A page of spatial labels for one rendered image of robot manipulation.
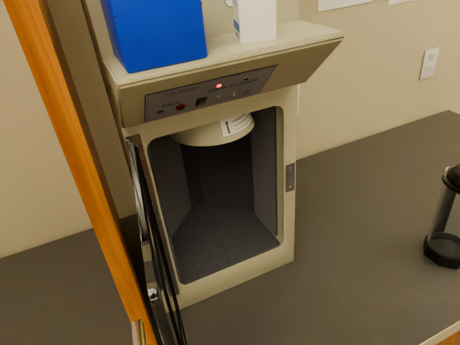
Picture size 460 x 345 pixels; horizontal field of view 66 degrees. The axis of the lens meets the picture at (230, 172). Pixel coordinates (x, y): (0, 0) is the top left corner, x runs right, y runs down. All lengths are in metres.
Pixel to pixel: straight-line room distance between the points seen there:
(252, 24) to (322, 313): 0.61
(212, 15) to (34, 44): 0.25
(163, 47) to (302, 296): 0.63
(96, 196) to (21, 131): 0.55
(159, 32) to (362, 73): 1.05
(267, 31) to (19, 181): 0.80
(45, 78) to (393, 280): 0.81
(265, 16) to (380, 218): 0.73
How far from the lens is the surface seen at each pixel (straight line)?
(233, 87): 0.53
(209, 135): 0.65
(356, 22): 1.32
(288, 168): 0.74
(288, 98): 0.67
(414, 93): 1.64
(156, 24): 0.43
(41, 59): 0.45
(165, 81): 0.45
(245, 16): 0.51
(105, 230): 0.55
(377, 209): 1.12
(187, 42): 0.45
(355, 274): 0.93
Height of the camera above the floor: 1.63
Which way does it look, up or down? 33 degrees down
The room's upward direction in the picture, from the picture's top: 6 degrees counter-clockwise
